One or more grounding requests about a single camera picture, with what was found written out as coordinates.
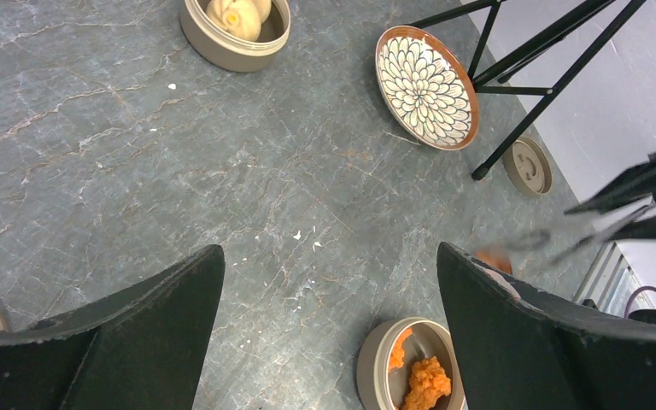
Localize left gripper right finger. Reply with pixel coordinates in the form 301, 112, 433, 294
436, 243, 656, 409

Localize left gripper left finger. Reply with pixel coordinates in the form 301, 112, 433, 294
0, 245, 226, 409

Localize small sausage piece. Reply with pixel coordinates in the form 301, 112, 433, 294
474, 246, 513, 275

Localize orange fried food piece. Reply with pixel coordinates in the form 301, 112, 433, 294
388, 327, 413, 372

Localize metal tongs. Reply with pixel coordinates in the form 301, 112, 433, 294
495, 201, 656, 268

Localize round bread bun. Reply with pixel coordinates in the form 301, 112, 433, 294
206, 0, 261, 42

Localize near brown bowl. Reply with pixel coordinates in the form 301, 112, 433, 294
356, 317, 466, 410

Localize brown bowl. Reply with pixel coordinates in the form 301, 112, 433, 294
179, 0, 291, 73
356, 317, 466, 410

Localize black music stand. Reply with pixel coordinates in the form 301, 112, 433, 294
410, 0, 645, 181

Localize patterned orange plate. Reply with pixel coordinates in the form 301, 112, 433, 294
375, 26, 479, 150

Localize far brown bowl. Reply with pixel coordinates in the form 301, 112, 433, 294
179, 0, 291, 73

